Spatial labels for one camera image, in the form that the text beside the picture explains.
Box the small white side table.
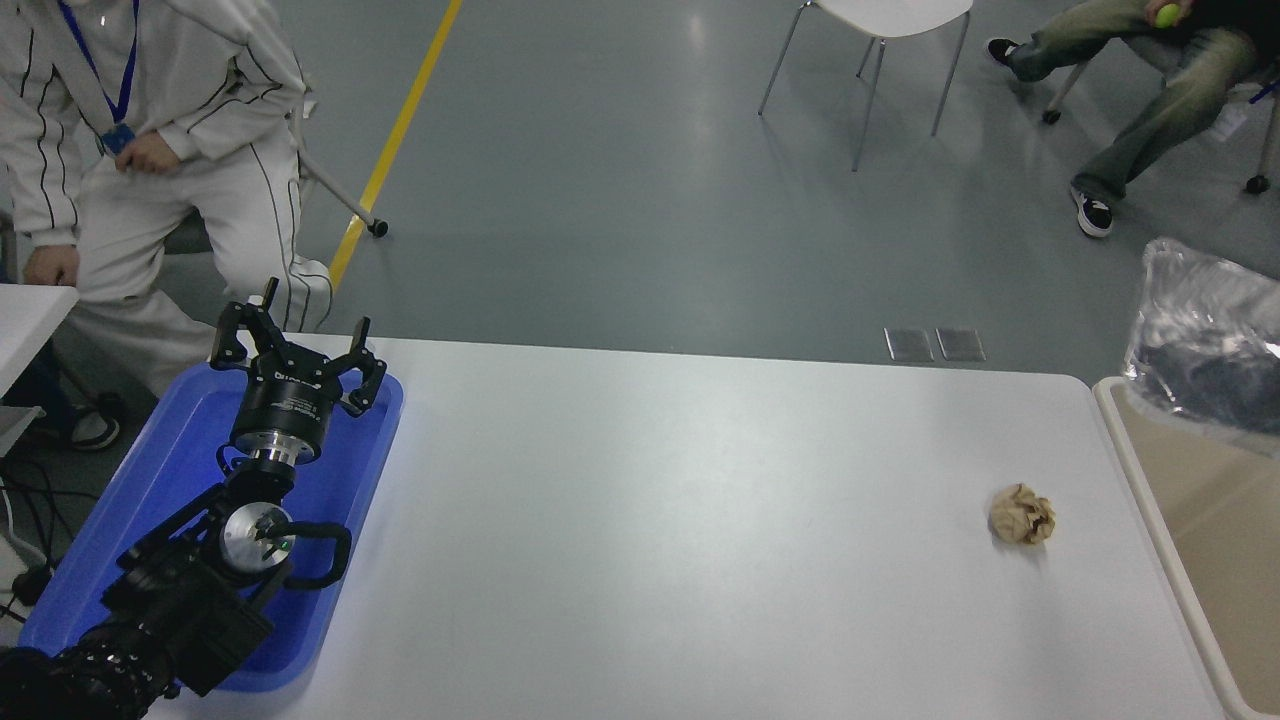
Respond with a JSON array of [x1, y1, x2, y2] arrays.
[[0, 284, 81, 456]]

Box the person's left hand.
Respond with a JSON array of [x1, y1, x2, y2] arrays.
[[115, 130, 182, 177]]

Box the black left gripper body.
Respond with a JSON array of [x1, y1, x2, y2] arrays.
[[230, 352, 347, 448]]

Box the crumpled tan paper ball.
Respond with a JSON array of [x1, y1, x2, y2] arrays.
[[988, 483, 1057, 546]]

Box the large pale bin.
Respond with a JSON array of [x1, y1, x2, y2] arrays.
[[1093, 376, 1280, 720]]

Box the white chair with casters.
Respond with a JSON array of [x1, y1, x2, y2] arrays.
[[160, 90, 391, 256], [1040, 55, 1280, 196]]

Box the person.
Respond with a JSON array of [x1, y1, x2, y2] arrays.
[[985, 0, 1280, 239], [0, 0, 334, 451]]

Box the blue lanyard with badge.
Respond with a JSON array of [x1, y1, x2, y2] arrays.
[[57, 0, 139, 155]]

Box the black floor cables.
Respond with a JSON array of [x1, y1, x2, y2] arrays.
[[0, 455, 81, 626]]

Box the blue plastic tray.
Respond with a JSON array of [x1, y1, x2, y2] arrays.
[[18, 362, 405, 693]]

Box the white chair with metal legs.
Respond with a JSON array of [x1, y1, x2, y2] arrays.
[[757, 0, 974, 172]]

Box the person's right hand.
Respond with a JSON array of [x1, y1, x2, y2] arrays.
[[22, 245, 80, 289]]

